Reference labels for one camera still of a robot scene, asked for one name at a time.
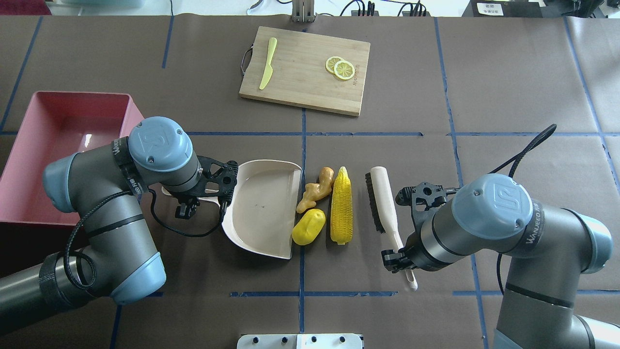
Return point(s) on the yellow toy corn cob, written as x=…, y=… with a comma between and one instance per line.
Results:
x=342, y=216

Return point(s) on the yellow plastic toy knife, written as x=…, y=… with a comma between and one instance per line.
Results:
x=268, y=69

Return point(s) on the lemon slice lower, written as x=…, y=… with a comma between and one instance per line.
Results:
x=344, y=70

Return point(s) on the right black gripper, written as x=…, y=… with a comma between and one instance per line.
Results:
x=393, y=258

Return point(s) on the beige plastic dustpan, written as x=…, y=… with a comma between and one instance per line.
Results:
x=262, y=213

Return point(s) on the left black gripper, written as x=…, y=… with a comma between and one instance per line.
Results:
x=186, y=209

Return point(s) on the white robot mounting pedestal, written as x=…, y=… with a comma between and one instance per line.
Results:
x=301, y=341

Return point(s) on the black power box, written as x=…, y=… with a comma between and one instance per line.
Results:
x=502, y=8

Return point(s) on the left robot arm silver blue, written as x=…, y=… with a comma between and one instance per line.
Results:
x=111, y=252

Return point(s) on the yellow toy potato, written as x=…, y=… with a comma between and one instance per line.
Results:
x=308, y=227

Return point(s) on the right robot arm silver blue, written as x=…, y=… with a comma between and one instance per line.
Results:
x=550, y=248

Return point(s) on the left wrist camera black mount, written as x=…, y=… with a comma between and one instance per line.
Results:
x=216, y=179

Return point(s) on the bamboo cutting board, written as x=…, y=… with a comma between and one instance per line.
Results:
x=299, y=76

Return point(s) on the pink plastic bin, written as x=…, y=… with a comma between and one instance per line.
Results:
x=56, y=125

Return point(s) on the aluminium frame post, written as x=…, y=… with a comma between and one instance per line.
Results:
x=303, y=11

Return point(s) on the lemon slice upper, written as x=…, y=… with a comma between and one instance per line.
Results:
x=331, y=62

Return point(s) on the lemon slice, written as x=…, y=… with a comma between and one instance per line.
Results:
x=344, y=70
x=331, y=62

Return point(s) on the tan toy ginger root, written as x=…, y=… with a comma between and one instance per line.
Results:
x=314, y=192

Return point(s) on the cream hand brush black bristles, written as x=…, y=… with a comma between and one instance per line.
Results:
x=382, y=205

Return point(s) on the pink cloth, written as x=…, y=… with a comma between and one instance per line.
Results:
x=24, y=8

